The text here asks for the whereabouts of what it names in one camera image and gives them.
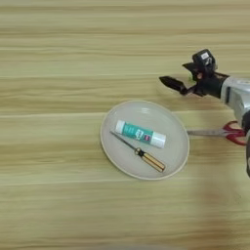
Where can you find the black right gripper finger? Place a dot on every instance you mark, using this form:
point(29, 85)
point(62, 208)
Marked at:
point(174, 83)
point(192, 67)

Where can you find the green white glue stick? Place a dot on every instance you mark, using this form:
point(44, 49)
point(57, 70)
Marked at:
point(136, 133)

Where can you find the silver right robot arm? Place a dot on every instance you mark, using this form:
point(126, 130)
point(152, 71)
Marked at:
point(237, 94)

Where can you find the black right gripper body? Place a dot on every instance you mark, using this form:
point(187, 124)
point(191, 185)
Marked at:
point(211, 86)

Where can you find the black box with white label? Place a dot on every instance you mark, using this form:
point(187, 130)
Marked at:
point(204, 60)

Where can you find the round beige plate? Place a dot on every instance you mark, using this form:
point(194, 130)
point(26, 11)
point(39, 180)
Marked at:
point(172, 153)

